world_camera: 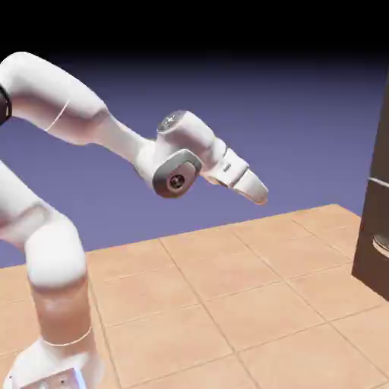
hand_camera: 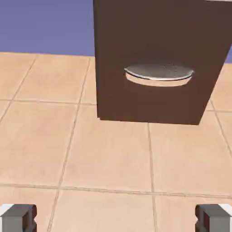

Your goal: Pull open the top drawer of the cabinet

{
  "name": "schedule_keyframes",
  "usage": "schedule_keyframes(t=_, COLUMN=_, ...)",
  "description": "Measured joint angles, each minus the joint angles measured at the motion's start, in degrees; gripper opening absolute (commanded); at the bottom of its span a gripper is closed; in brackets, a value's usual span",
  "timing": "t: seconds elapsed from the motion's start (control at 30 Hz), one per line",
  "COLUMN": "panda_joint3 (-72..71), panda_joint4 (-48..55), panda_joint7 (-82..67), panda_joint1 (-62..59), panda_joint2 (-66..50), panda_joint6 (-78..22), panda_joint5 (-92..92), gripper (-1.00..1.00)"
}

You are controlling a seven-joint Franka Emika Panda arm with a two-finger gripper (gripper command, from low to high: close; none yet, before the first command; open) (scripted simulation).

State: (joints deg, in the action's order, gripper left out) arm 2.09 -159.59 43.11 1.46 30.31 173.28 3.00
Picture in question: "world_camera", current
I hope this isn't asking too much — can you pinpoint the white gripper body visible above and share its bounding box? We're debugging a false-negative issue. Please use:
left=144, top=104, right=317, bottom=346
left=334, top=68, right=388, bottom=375
left=235, top=169, right=270, bottom=206

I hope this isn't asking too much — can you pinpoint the dark brown wooden cabinet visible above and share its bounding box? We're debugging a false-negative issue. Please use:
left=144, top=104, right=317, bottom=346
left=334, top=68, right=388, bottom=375
left=351, top=65, right=389, bottom=295

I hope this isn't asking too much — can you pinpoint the dark brown drawer front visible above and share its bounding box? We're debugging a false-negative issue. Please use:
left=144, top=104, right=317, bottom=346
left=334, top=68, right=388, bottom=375
left=352, top=180, right=389, bottom=294

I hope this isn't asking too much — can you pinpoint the silver curved drawer handle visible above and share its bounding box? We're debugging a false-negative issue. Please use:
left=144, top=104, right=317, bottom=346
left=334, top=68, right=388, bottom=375
left=372, top=234, right=389, bottom=252

